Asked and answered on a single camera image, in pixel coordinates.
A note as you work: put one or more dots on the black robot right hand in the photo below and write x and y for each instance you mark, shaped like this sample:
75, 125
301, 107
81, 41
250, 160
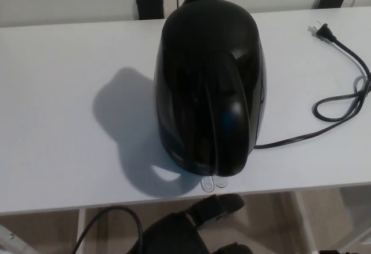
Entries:
333, 252

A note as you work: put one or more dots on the black electric kettle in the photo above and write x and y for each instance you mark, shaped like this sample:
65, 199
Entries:
208, 77

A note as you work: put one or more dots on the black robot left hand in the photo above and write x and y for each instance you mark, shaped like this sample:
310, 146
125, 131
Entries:
171, 236

